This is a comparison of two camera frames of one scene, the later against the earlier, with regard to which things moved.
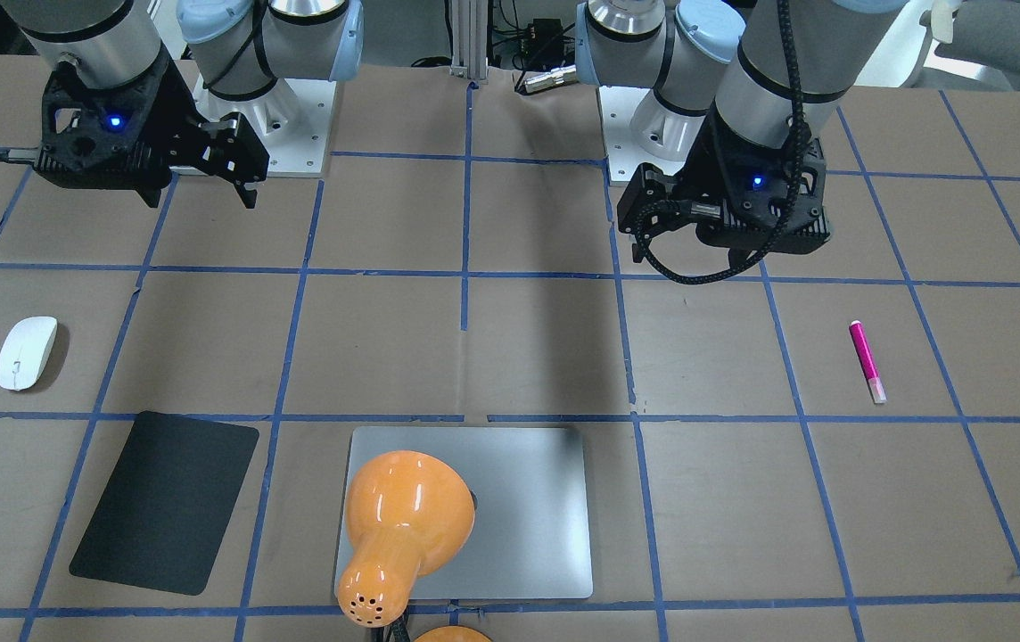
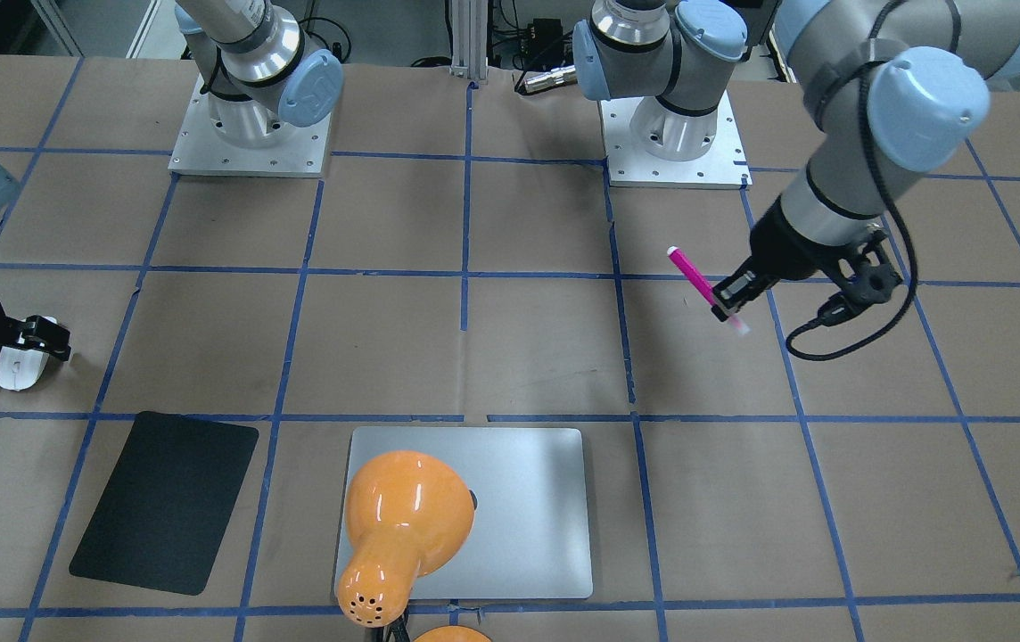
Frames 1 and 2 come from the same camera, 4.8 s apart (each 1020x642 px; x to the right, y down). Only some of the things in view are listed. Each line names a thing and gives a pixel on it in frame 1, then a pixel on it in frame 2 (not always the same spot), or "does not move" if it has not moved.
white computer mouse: x=23 y=351 does not move
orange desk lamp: x=411 y=515 does not move
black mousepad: x=162 y=520 does not move
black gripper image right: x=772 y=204 → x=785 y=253
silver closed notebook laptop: x=530 y=536 does not move
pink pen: x=875 y=383 → x=703 y=286
